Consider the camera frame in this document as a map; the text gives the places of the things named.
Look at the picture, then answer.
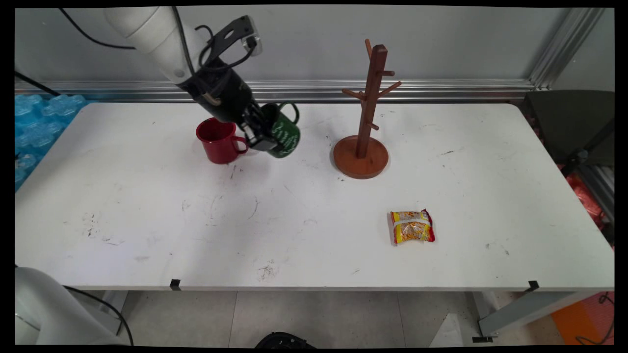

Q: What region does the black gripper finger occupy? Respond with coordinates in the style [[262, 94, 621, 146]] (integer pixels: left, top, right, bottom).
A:
[[244, 102, 278, 134], [242, 125, 280, 151]]

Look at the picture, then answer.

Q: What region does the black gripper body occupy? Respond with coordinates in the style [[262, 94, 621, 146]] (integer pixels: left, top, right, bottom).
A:
[[178, 63, 254, 124]]

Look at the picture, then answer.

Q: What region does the green mug with white print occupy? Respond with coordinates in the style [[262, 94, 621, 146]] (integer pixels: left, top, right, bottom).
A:
[[259, 101, 301, 159]]

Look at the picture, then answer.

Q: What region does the red enamel mug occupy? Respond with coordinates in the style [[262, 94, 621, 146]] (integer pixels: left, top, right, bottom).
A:
[[196, 117, 250, 165]]

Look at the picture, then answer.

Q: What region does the brown wooden mug tree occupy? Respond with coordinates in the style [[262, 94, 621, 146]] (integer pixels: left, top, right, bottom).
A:
[[333, 39, 402, 180]]

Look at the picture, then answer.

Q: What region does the yellow red snack packet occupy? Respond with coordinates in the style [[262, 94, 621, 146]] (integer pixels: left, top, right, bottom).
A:
[[390, 208, 436, 246]]

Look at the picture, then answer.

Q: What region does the blue bubble wrap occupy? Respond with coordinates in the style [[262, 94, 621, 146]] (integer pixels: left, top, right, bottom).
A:
[[15, 94, 87, 193]]

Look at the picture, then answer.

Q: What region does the dark grey panel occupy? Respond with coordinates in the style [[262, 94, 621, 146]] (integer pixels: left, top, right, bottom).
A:
[[519, 89, 615, 177]]

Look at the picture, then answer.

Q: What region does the grey metal table leg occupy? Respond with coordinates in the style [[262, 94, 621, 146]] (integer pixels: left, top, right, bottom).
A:
[[471, 290, 598, 343]]

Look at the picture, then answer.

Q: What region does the red plastic bag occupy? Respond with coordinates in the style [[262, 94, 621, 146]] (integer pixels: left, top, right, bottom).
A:
[[566, 173, 607, 229]]

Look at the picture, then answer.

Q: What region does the orange floor mat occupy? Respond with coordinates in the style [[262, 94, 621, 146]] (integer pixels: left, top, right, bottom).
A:
[[551, 292, 615, 347]]

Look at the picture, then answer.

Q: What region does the black camera cable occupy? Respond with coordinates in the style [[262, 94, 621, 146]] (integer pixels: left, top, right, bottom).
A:
[[194, 24, 259, 73]]

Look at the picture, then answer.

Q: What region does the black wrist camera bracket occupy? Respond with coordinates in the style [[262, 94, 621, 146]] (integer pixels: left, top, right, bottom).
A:
[[198, 15, 263, 65]]

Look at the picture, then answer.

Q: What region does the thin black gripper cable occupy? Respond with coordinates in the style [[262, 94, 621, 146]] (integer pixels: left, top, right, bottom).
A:
[[171, 6, 198, 75]]

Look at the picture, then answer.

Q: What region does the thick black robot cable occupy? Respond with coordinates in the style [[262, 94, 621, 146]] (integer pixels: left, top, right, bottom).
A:
[[58, 6, 136, 50], [63, 286, 134, 347]]

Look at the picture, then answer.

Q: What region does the black wall cable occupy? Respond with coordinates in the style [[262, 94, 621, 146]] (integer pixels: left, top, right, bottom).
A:
[[15, 70, 61, 97]]

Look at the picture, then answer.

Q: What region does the horizontal aluminium rail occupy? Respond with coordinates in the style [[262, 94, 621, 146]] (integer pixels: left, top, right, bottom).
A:
[[15, 78, 536, 104]]

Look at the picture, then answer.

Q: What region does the diagonal aluminium rail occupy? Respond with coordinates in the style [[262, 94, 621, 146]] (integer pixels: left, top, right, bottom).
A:
[[527, 7, 607, 90]]

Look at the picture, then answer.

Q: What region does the aluminium frame beam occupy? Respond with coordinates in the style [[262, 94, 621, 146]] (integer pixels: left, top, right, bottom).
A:
[[578, 163, 615, 222]]

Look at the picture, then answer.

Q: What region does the thin black cable on mat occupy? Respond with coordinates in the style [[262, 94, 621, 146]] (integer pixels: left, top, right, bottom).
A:
[[575, 292, 615, 347]]

